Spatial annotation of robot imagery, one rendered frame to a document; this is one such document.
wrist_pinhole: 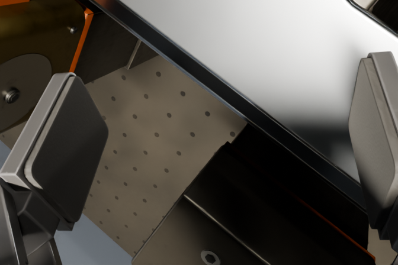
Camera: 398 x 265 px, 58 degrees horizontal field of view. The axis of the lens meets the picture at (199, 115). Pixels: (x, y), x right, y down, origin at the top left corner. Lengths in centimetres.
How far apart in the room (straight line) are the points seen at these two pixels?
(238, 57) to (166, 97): 41
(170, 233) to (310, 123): 10
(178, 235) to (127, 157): 49
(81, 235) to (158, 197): 125
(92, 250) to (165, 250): 169
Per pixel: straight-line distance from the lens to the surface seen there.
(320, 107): 18
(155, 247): 23
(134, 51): 42
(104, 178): 76
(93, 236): 194
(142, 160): 67
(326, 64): 17
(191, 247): 21
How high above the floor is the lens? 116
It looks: 55 degrees down
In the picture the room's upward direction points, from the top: 132 degrees counter-clockwise
